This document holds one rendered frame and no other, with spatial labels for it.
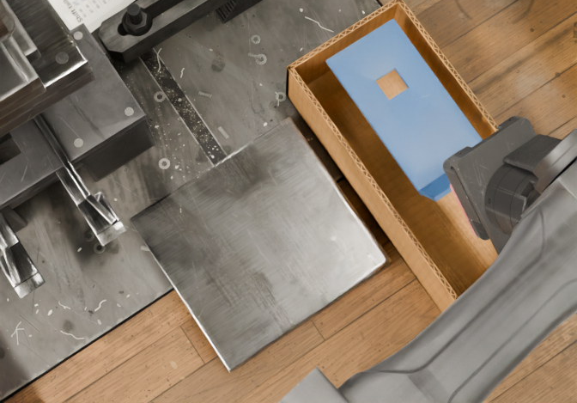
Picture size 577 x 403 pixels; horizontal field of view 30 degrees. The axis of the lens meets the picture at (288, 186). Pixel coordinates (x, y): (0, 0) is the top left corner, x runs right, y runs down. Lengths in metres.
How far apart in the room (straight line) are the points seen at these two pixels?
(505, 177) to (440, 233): 0.20
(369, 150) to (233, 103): 0.13
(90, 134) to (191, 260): 0.14
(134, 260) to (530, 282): 0.46
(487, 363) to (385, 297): 0.39
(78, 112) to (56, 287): 0.16
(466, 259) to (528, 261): 0.37
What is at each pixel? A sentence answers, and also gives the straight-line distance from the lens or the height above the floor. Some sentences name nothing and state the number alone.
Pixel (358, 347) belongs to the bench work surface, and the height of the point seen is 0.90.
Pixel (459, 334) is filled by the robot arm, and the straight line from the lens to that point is 0.57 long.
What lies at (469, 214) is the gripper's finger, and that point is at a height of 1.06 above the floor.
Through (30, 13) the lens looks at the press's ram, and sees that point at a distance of 0.78.
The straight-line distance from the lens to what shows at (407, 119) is 0.90.
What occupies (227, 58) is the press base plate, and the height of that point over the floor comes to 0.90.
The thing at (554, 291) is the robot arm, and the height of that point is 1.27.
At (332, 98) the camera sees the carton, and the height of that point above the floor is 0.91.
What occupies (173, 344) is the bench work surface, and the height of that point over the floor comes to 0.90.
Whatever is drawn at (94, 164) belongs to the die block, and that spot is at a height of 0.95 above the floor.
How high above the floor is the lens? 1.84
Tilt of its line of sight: 75 degrees down
